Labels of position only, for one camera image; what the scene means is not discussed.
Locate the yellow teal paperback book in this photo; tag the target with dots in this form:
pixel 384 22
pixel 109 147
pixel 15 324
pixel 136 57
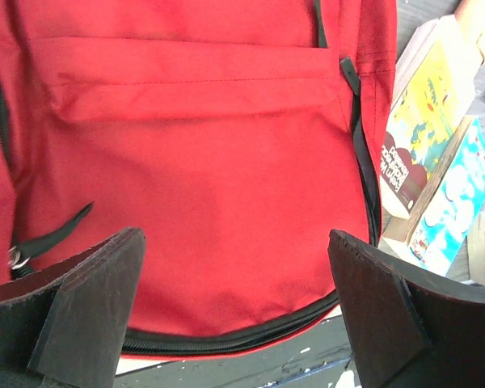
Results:
pixel 433 89

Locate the red student backpack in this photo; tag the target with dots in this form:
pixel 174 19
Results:
pixel 235 134

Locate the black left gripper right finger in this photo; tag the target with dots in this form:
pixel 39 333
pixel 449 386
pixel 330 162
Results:
pixel 407 327

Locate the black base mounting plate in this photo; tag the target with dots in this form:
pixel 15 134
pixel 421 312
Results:
pixel 320 357

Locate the blue comic paperback book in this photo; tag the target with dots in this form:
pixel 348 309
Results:
pixel 435 231

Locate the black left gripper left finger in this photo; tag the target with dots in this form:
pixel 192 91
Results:
pixel 64 326

